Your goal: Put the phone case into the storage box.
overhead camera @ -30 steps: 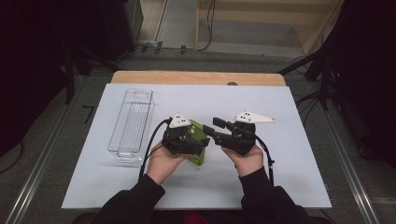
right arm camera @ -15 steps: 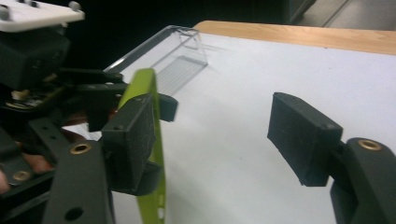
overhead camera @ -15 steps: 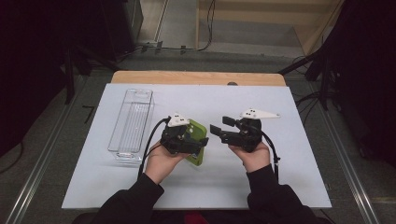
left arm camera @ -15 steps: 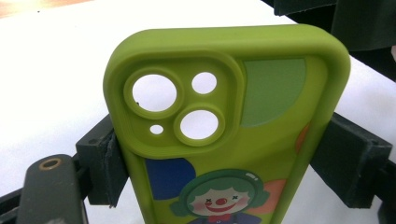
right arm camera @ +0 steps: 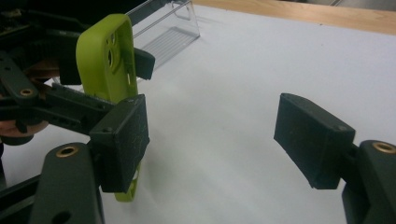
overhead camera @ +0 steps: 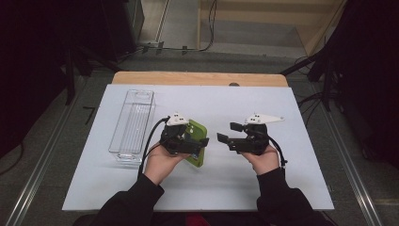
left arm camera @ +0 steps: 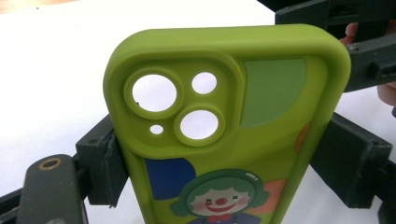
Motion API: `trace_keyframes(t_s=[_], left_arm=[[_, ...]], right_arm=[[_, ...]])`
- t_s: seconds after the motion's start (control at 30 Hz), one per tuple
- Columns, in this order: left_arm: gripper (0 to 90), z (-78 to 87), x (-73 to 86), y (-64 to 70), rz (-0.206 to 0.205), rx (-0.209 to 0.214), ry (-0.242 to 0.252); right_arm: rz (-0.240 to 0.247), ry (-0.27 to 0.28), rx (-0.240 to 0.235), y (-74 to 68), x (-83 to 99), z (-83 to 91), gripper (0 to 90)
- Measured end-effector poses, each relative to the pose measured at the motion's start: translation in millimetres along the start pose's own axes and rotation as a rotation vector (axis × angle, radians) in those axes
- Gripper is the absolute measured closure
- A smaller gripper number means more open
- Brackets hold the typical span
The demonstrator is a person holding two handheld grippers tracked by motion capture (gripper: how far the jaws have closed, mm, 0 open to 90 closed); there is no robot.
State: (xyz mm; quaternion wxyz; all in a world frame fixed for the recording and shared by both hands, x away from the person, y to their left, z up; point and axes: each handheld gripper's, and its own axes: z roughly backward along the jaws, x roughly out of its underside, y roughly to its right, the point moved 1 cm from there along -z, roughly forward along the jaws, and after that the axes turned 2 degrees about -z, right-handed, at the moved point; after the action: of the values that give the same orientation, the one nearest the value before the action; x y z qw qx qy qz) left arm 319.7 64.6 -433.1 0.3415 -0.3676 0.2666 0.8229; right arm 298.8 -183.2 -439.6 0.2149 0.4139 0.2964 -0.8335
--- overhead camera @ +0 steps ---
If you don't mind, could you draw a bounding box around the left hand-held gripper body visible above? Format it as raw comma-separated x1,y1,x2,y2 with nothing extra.
159,112,203,155

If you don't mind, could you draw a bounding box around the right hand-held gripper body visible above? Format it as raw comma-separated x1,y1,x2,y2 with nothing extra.
227,113,286,156

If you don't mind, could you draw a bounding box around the green cartoon phone case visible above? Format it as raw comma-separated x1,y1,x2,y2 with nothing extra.
183,118,210,169

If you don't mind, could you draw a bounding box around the person's right hand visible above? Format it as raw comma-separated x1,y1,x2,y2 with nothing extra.
240,144,281,176

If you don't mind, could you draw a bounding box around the person's left hand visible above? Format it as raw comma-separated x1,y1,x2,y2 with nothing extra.
143,141,191,186

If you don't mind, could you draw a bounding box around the white board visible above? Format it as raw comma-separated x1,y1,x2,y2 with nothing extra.
61,83,335,212

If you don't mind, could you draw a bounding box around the clear plastic container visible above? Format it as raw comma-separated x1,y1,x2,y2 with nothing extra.
107,89,157,165

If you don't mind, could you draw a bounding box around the wooden table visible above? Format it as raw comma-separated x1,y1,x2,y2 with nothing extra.
111,71,289,89

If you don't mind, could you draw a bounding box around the red garment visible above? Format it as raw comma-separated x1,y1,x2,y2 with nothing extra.
184,212,215,226

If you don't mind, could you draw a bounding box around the person's dark lap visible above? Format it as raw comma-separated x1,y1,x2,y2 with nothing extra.
152,211,271,226

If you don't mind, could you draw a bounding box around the black metal stand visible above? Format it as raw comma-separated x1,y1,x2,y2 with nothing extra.
279,46,334,113
63,46,122,106

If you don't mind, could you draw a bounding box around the wooden platform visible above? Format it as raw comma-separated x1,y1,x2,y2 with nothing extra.
196,0,348,58

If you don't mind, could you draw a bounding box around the black curtain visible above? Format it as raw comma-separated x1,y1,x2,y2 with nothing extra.
309,0,399,170
0,0,140,159

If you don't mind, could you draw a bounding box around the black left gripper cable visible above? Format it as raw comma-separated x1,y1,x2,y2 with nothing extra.
136,116,170,181

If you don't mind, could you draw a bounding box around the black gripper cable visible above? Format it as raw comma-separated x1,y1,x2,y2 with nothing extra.
136,116,170,181
267,136,289,170

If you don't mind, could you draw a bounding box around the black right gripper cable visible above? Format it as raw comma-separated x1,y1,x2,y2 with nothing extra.
267,136,289,170

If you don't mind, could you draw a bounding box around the bundle of black cables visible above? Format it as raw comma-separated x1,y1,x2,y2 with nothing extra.
295,89,328,128

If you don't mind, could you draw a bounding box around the black floor cable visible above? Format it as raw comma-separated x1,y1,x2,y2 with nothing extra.
119,0,218,62

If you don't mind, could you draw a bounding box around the metal floor rail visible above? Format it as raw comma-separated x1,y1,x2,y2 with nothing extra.
309,84,384,226
4,74,89,226

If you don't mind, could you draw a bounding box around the thin black cable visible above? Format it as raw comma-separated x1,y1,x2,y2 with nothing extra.
0,141,25,177

